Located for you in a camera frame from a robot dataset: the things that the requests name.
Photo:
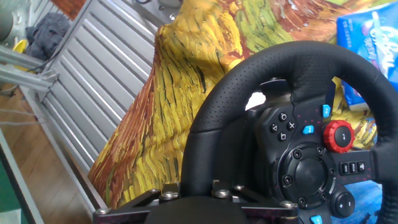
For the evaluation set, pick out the blue tissue pack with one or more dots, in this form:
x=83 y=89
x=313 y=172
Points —
x=367 y=37

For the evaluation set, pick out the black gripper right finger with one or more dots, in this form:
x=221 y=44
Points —
x=264 y=213

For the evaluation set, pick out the black steering wheel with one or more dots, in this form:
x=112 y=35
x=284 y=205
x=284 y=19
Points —
x=295 y=62

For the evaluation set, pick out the painted blue yellow cloth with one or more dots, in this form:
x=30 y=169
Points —
x=186 y=62

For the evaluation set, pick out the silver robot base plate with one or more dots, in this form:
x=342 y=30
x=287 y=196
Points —
x=155 y=15

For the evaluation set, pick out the aluminium rail with bracket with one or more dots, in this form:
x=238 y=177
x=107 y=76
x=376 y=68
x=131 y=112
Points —
x=25 y=77

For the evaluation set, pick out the grey crumpled cloth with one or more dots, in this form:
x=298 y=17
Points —
x=46 y=34

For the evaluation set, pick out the green mat grey edge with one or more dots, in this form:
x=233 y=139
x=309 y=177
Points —
x=7 y=193

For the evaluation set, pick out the black wheel base housing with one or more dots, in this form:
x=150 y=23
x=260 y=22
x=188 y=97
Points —
x=233 y=152

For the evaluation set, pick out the grey metal cylinder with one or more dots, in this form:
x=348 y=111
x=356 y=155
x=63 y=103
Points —
x=6 y=26

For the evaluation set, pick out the yellow plastic object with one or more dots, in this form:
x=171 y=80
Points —
x=20 y=46

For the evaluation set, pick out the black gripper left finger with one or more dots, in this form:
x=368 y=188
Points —
x=161 y=194

